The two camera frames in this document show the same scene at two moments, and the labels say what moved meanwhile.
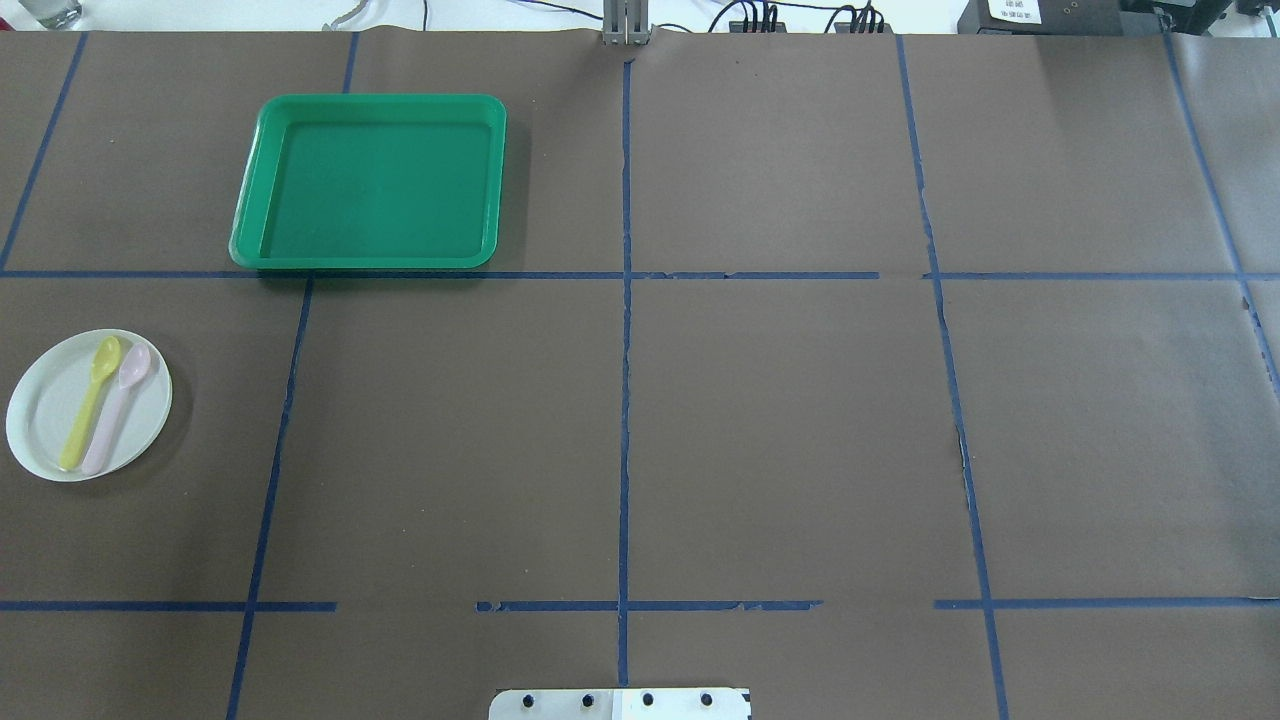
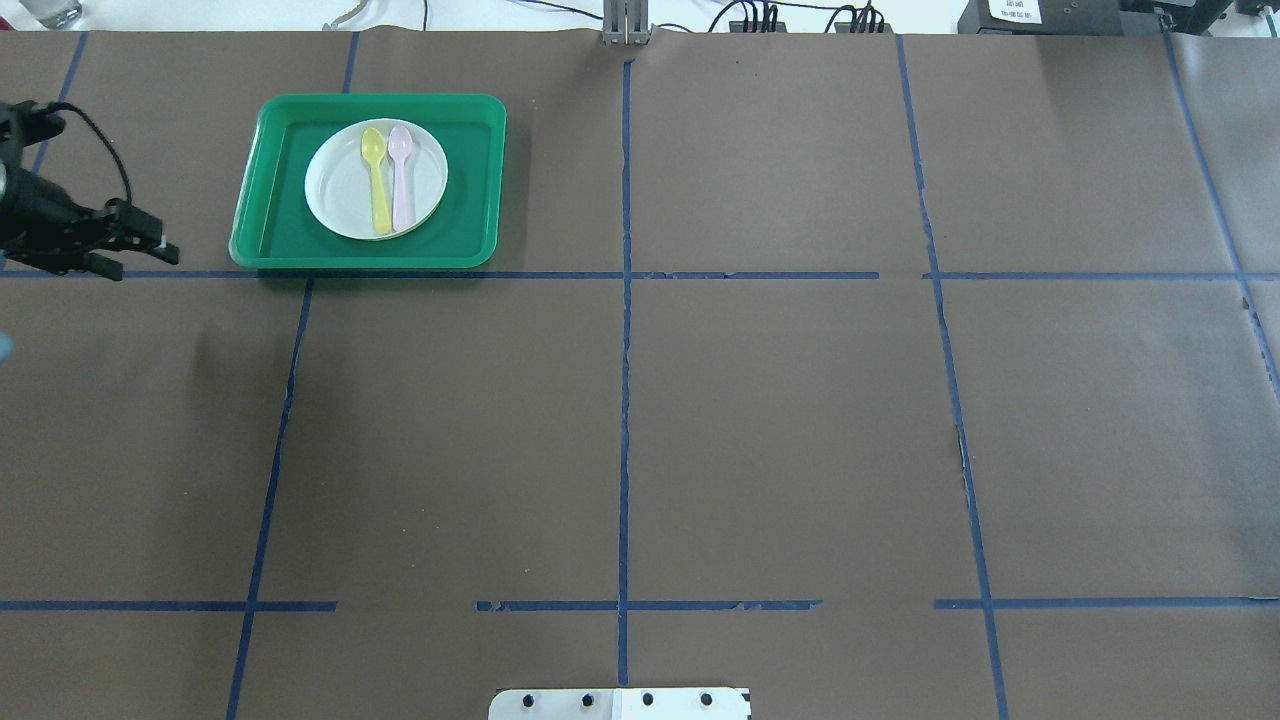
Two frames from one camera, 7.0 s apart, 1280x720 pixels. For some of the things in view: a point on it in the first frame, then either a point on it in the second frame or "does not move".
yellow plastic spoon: x=106 y=357 to x=374 y=145
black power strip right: x=845 y=27 does not move
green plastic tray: x=355 y=182 does not move
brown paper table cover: x=891 y=375 does not move
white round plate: x=89 y=406 to x=338 y=179
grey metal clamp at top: x=625 y=22 does not move
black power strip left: x=738 y=26 does not move
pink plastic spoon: x=133 y=368 to x=400 y=141
